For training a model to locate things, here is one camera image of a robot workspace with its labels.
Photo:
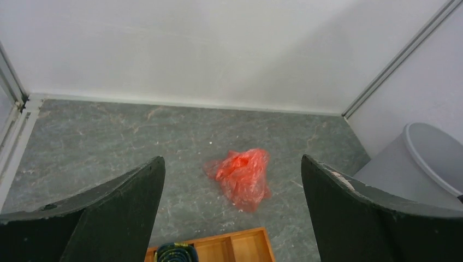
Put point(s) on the aluminium frame post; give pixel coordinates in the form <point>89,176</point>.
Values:
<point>18,117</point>
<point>425,31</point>

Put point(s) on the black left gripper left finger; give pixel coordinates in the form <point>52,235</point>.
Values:
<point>110,222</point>

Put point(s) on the orange wooden compartment tray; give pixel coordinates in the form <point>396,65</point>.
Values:
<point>246,245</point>

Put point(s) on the red plastic trash bag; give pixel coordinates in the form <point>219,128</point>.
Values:
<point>242,177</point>

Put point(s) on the aluminium frame post right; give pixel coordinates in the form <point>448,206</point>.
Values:
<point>425,31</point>

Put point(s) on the grey plastic trash bin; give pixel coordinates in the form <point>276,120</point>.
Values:
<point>423,164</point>

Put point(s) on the aluminium frame post left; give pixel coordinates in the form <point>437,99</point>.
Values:
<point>18,117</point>

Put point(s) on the dark rolled sock top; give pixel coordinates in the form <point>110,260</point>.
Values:
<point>176,252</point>

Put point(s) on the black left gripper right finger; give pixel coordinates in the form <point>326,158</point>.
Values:
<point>356,222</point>

